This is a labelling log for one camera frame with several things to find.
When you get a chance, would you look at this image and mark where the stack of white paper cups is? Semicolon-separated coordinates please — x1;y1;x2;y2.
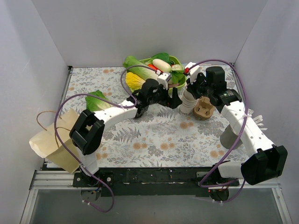
179;90;198;115

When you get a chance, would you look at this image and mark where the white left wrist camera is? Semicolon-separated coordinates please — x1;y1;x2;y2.
157;72;172;90

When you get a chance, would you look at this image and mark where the white radish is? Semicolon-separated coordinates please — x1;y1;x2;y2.
152;59;171;73

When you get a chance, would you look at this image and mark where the orange carrot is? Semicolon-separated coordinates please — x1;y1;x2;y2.
148;64;162;73

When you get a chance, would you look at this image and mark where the aluminium frame rail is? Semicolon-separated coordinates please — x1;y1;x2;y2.
19;169;80;224

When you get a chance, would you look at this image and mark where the green plastic tray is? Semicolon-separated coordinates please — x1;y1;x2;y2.
127;56;186;93

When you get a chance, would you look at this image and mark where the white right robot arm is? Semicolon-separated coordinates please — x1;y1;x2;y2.
185;63;288;186

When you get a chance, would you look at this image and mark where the small green lettuce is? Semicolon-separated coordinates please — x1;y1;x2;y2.
85;90;112;112

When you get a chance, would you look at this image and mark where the grey cylindrical holder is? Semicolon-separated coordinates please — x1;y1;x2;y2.
220;125;238;149

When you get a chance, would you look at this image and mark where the brown paper takeout bag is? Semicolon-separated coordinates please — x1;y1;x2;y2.
29;109;79;173

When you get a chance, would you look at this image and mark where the green bok choy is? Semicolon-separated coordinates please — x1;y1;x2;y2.
151;53;184;85

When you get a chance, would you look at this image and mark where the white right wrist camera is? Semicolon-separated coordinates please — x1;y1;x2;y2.
185;62;202;84

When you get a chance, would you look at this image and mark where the brown pulp cup carrier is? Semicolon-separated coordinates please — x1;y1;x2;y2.
193;97;215;120

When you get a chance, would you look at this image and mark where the floral table mat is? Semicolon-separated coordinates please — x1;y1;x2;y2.
46;64;262;168

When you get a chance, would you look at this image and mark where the green napa cabbage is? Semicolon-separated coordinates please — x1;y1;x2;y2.
123;56;158;80

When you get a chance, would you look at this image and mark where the black base bar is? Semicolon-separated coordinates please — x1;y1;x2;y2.
72;167;240;198

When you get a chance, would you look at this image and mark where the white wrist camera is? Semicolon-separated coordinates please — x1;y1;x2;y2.
185;62;202;84
157;72;172;90

